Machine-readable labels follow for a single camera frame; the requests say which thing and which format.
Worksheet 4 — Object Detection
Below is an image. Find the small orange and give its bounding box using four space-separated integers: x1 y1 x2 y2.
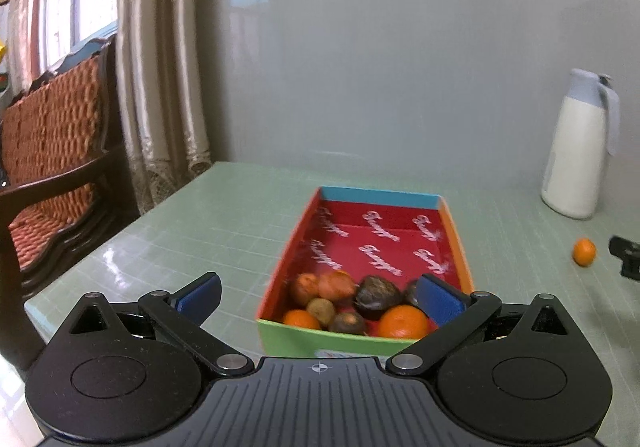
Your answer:
282 309 322 332
573 238 597 268

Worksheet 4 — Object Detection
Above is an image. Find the colourful cardboard box red inside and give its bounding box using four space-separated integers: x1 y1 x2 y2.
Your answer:
256 186 476 360

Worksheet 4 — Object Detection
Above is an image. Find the orange carrot piece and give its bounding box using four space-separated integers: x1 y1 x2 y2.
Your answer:
318 271 357 299
292 273 321 305

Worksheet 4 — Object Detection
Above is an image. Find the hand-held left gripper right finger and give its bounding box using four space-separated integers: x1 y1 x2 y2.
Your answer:
385 272 573 378

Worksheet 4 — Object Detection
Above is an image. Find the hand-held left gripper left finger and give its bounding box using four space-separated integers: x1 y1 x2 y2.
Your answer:
67 271 254 378

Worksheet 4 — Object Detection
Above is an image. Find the large orange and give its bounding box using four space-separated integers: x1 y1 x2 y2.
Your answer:
376 304 431 340

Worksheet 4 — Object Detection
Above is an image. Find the dark wooden bench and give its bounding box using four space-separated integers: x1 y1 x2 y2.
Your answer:
0 34 142 370

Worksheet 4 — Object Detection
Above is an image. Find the small brown fruit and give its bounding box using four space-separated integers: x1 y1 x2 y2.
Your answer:
404 279 426 308

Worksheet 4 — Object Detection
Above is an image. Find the white thermos jug grey lid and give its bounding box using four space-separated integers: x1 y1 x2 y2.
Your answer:
541 68 621 221

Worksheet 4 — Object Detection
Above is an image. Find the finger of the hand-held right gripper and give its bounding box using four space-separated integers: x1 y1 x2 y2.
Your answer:
609 236 640 282

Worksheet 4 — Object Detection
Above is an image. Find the sheer beige curtain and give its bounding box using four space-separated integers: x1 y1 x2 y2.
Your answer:
6 0 51 95

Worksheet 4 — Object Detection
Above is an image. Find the dark brown round fruit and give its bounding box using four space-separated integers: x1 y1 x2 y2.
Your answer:
328 312 368 335

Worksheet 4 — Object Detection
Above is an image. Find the large dark brown fruit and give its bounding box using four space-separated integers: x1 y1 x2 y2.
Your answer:
355 275 403 320

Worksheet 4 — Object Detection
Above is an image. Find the beige satin curtain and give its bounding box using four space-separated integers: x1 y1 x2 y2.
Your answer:
116 0 214 217

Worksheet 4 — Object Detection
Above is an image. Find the orange patterned bench cushion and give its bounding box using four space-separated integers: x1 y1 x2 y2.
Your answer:
2 57 108 270

